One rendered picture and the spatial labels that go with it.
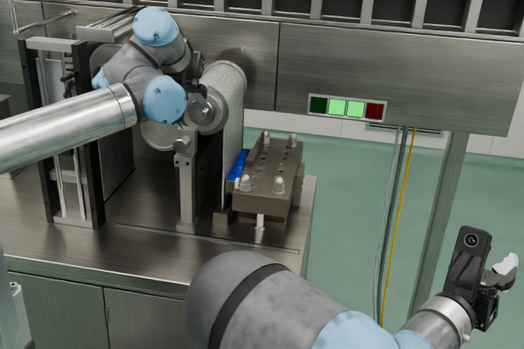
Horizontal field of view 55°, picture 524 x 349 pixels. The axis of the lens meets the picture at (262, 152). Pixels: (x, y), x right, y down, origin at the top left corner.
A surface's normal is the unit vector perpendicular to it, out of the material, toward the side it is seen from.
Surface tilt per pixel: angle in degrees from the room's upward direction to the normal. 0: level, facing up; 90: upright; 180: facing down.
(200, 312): 63
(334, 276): 0
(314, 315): 5
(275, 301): 15
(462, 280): 59
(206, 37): 90
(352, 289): 0
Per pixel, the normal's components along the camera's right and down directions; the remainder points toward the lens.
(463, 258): -0.59, -0.23
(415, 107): -0.18, 0.42
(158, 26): -0.11, -0.26
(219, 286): -0.43, -0.62
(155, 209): 0.05, -0.90
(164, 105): 0.60, 0.38
